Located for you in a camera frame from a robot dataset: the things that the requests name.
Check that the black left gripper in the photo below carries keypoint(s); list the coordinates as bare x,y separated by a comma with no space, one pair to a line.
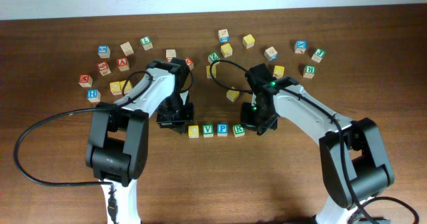
175,119

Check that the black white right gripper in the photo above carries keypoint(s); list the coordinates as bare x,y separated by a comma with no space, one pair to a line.
259,123

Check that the green R wooden block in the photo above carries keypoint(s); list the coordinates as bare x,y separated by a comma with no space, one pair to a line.
238,130

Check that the yellow C wooden block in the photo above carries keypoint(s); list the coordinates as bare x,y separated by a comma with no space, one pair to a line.
193,131

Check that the green V wooden block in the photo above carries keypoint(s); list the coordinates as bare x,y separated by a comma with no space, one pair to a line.
208,130

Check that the blue P wooden block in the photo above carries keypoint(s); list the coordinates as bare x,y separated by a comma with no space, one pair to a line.
222,130

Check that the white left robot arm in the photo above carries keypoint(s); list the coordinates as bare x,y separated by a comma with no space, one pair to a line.
118,136

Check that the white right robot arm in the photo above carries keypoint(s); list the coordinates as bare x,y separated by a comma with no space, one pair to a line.
355,164

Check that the yellow block centre tilted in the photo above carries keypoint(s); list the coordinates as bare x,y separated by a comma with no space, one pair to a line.
232,94

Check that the yellow block right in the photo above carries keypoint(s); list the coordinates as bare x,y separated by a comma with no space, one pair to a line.
278,71

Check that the yellow block pair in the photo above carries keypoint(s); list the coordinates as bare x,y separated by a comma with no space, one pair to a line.
125,87
115,88

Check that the red A wooden block centre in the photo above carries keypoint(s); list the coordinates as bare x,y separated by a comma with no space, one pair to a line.
189,63

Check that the red a wooden block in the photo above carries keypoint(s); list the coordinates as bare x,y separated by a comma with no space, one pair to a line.
189,63
123,64

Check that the red-edged plain wooden block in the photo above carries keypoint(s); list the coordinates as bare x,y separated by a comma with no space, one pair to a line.
170,54

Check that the plain blue-edged wooden block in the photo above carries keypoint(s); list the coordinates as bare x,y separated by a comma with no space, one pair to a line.
270,53

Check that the green R block right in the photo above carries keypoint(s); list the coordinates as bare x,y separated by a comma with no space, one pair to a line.
309,71

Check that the green Z wooden block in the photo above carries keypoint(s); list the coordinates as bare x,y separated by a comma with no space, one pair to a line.
212,57

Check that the red A wooden block left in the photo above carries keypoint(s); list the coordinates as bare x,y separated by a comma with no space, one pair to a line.
123,64

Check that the yellow block upper centre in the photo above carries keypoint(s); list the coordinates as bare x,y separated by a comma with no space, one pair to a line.
226,50

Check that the yellow block top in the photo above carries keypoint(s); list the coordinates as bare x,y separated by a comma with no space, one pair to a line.
248,41

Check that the green L wooden block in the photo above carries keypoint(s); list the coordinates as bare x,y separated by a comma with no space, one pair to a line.
146,43

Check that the plain wooden block upper left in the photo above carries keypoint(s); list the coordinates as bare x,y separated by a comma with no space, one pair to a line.
127,49

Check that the blue X wooden block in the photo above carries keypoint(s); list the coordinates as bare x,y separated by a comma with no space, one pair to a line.
300,46

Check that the blue H wooden block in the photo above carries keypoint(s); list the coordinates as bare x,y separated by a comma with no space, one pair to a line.
93,96

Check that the red 6 wooden block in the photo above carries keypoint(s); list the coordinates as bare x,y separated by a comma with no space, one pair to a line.
103,68

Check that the green J wooden block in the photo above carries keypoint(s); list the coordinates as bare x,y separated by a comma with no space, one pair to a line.
318,55

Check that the blue-edged top wooden block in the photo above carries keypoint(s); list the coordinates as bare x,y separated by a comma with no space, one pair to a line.
223,36

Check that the red M wooden block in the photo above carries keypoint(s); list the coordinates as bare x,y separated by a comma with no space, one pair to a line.
85,80

